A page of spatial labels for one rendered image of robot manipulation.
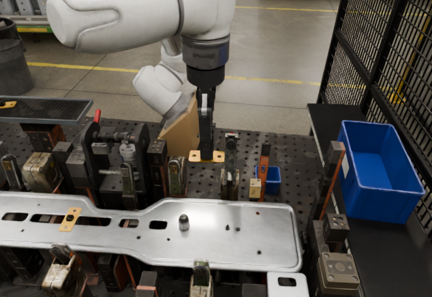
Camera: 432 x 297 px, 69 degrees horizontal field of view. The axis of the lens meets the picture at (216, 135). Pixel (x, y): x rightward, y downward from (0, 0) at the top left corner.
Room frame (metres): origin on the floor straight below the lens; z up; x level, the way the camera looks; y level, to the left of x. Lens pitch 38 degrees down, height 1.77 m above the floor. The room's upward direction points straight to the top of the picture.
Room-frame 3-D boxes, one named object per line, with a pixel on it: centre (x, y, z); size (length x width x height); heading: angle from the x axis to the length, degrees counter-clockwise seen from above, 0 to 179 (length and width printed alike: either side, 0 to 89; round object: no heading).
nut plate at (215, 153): (0.55, 0.02, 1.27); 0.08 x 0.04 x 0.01; 88
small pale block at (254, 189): (0.66, -0.12, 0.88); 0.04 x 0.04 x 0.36; 86
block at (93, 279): (0.59, 0.43, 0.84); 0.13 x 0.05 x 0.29; 176
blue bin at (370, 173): (0.69, -0.48, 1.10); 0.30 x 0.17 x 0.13; 171
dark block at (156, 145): (0.77, 0.19, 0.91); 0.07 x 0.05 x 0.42; 176
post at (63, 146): (0.79, 0.51, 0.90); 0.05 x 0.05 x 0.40; 86
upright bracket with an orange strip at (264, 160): (0.69, -0.14, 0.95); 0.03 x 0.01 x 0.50; 86
